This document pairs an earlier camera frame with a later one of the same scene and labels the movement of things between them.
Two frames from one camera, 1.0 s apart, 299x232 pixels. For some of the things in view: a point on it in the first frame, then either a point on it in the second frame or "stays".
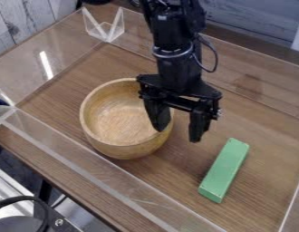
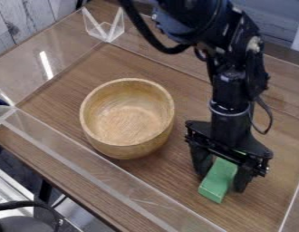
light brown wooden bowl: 116,125 stays
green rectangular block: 219,179 stays
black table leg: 45,191 stays
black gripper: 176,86 to 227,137
